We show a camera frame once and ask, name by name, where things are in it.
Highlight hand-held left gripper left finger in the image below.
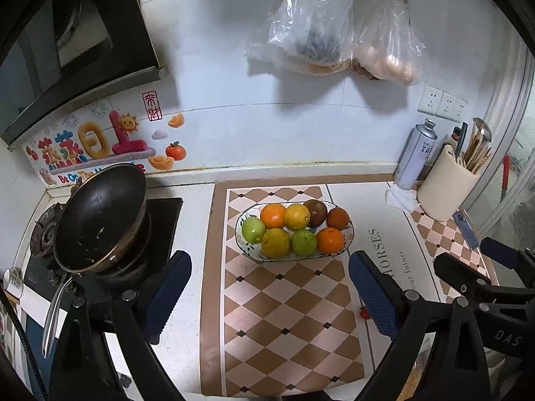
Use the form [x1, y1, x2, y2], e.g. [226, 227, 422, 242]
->
[48, 251, 193, 401]

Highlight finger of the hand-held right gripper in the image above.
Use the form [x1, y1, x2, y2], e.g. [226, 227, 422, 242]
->
[432, 253, 503, 307]
[480, 237, 535, 287]

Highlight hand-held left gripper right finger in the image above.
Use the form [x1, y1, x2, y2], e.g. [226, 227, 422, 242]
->
[348, 251, 491, 401]

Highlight orange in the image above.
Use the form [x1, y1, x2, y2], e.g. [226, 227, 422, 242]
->
[316, 227, 345, 253]
[260, 203, 287, 230]

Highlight brown round fruit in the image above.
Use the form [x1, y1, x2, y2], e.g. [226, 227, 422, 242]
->
[326, 208, 349, 230]

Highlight green citrus fruit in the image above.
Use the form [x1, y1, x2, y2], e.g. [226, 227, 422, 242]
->
[291, 229, 318, 256]

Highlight oval deer print plate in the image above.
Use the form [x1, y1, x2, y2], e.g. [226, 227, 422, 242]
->
[235, 201, 355, 263]

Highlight dark maroon fruit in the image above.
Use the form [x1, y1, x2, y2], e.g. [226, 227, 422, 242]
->
[303, 199, 327, 227]

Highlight green apple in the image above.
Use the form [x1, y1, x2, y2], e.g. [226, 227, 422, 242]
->
[241, 216, 267, 243]

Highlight yellow lemon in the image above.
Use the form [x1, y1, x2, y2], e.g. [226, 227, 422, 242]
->
[284, 203, 311, 230]
[261, 228, 291, 258]

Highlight black gas stove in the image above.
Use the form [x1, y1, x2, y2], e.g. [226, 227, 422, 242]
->
[23, 197, 185, 297]

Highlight cream utensil holder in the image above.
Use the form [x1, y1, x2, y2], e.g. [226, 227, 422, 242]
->
[418, 144, 479, 222]

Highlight white tissue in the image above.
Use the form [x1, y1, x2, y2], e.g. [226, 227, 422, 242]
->
[385, 179, 421, 213]

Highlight bundle of wooden chopsticks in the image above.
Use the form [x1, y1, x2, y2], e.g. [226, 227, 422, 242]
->
[460, 127, 493, 174]

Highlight black frying pan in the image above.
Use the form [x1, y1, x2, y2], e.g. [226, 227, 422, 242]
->
[42, 163, 148, 358]

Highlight checked brown table mat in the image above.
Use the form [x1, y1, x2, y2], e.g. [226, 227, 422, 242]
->
[200, 174, 502, 399]

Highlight sliding glass door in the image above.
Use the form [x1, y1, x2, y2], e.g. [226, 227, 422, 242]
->
[460, 29, 535, 260]

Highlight metal ladle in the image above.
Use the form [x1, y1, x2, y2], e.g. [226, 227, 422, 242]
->
[472, 118, 493, 147]

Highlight grey spray can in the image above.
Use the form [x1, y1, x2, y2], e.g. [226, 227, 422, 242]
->
[395, 119, 438, 190]

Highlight small white cup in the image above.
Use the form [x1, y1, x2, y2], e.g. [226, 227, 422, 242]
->
[2, 268, 22, 299]

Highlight plastic bag with eggs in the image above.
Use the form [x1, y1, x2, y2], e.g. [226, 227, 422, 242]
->
[351, 0, 427, 86]

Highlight black range hood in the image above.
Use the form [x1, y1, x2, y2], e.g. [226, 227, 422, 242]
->
[0, 0, 166, 145]

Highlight plastic bag with dark contents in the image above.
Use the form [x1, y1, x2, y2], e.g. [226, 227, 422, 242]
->
[244, 0, 356, 77]

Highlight dark handled utensil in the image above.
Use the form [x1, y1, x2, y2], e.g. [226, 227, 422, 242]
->
[453, 122, 469, 157]

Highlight colourful wall sticker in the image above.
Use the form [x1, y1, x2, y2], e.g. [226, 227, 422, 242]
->
[23, 90, 187, 186]

